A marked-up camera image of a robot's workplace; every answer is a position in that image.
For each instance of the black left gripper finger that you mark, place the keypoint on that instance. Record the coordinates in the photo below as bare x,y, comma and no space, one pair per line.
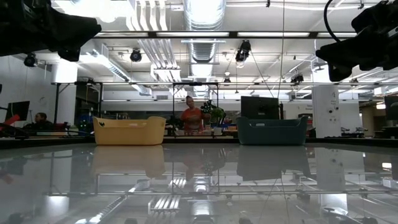
69,55
74,32

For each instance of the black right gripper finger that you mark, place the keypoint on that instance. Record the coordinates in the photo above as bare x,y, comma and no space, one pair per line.
339,72
345,53

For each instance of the teal plastic bin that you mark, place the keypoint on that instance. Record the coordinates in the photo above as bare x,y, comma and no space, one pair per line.
272,132

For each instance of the yellow plastic bin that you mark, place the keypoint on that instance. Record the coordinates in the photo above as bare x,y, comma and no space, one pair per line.
129,132

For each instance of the white square column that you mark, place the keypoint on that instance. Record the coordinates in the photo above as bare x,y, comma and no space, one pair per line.
326,105

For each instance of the person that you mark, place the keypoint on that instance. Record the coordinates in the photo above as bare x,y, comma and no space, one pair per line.
193,116
39,123

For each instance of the black tilted monitor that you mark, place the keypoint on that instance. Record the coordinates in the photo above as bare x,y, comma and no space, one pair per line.
18,109

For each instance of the red bar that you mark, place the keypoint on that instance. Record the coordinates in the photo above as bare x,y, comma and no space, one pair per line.
12,119

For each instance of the black flat monitor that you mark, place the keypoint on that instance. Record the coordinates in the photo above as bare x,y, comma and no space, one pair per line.
259,108

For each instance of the green potted plant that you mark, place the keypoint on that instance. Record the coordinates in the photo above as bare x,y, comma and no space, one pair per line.
216,113

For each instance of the black ceiling-mounted camera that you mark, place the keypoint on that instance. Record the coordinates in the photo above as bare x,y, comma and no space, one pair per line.
297,78
136,56
30,61
243,51

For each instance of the white rectangular air duct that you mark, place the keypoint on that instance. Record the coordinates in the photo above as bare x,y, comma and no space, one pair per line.
105,67

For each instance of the silver round ceiling duct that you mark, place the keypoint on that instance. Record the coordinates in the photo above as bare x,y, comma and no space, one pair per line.
203,18

